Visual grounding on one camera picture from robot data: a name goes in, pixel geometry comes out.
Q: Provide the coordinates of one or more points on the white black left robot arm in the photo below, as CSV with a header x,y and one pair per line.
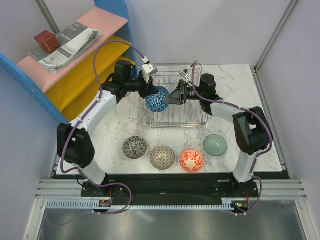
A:
x,y
74,144

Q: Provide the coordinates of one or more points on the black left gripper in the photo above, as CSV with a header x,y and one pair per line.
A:
x,y
149,88

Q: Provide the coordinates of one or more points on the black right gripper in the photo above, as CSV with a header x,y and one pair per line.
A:
x,y
176,97

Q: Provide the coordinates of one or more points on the pale green ceramic bowl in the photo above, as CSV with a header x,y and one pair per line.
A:
x,y
215,145

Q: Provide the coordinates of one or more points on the metal wire dish rack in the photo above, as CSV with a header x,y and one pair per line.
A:
x,y
184,109

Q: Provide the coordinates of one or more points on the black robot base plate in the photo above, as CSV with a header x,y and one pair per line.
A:
x,y
173,188

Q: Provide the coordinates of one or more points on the white slotted cable duct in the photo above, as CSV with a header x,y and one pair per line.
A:
x,y
95,204

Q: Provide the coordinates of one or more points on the gold lattice pattern bowl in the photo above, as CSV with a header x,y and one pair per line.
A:
x,y
162,157

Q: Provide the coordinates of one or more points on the orange white floral bowl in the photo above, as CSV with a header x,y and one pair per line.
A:
x,y
191,160

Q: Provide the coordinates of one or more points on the blue triangle pattern bowl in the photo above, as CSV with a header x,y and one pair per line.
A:
x,y
155,102

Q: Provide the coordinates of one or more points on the aluminium frame rail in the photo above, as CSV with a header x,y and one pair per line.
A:
x,y
278,29

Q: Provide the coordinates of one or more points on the red brown cube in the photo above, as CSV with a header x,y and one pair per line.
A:
x,y
47,41

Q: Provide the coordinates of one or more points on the black white floral bowl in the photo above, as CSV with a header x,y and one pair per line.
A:
x,y
134,147

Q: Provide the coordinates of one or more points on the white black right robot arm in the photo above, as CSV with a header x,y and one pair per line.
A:
x,y
252,131

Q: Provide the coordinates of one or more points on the spiral bound setup guide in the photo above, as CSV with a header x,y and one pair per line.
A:
x,y
74,41

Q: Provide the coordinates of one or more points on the blue pink yellow shelf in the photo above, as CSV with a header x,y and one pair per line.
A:
x,y
65,95

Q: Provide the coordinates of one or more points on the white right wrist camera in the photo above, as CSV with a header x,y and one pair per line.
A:
x,y
184,73

